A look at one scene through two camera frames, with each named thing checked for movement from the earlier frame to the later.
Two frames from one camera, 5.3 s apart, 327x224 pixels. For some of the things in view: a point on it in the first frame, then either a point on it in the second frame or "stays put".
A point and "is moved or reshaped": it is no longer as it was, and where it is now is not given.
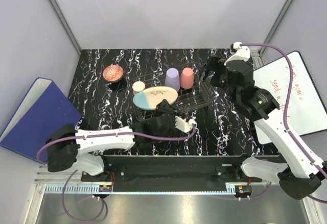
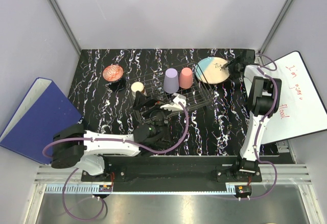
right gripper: (216, 64) -> (230, 65)
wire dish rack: (182, 87) stays put
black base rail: (171, 173) stays put
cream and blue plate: (149, 98) is moved or reshaped
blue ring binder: (44, 110) stays put
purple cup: (172, 78) stays put
